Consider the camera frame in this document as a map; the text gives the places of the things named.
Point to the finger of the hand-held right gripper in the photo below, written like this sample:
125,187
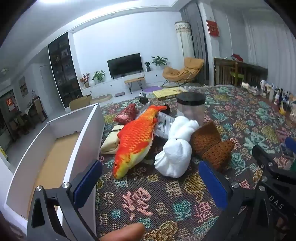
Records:
291,143
263,158

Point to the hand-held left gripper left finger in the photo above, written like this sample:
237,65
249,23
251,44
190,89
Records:
87,180

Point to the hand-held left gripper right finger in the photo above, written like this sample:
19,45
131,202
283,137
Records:
212,185

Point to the pale yellow cloth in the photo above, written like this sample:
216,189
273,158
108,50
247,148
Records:
111,143

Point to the brown knitted cloth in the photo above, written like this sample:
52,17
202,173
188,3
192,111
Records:
208,141

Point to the white storage box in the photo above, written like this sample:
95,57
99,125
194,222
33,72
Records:
90,129

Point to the white knotted towel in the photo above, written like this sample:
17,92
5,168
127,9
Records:
175,148

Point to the orange fish plush toy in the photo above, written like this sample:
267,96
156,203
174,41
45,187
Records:
136,139

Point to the red patterned pouch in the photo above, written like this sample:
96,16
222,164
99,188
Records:
126,114

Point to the white printed plastic packet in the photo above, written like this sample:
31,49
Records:
164,125

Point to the clear jar with black lid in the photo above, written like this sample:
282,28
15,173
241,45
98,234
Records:
190,109

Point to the black fuzzy hair clip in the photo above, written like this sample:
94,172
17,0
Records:
143,99

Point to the person's left hand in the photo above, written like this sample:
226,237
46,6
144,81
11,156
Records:
124,233

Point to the row of bottles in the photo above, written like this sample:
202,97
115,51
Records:
275,95

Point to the colourful printed blanket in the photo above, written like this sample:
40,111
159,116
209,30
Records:
150,199

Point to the dark wooden sideboard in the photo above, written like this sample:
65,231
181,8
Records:
252,71

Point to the beige floor cushion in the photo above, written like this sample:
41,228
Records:
100,98

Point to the green stool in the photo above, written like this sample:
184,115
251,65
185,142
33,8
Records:
237,75

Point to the grey floor mat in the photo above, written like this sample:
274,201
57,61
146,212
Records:
119,93

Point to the white sheer curtain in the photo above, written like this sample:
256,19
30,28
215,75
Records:
268,46

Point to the red flowers in vase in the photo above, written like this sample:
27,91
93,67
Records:
85,80

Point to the red object on sideboard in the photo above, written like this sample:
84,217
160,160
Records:
237,57

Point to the yellow flat cardboard box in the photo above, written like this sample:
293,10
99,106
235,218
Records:
168,92

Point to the bushy green potted plant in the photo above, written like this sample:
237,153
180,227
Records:
99,76

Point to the red square sign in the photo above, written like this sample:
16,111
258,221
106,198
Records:
9,101

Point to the wooden bench with metal legs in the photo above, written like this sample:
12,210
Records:
135,80

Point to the purple floor mat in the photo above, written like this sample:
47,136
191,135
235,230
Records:
152,89

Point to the dark glass display cabinet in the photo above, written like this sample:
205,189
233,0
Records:
64,69

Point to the orange lounge chair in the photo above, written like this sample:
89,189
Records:
180,71

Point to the black flat television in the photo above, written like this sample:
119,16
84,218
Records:
124,64

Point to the white low television cabinet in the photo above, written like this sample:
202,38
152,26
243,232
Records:
152,75

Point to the small potted plant dark pot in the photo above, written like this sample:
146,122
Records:
148,67

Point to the large green potted plant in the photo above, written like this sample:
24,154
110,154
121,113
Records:
159,60

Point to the white standing air conditioner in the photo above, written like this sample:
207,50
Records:
185,41

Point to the grey curtain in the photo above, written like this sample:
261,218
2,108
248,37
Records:
196,27

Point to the framed wall picture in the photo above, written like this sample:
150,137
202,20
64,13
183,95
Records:
23,86

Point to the red wall hanging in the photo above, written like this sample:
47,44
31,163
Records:
212,27

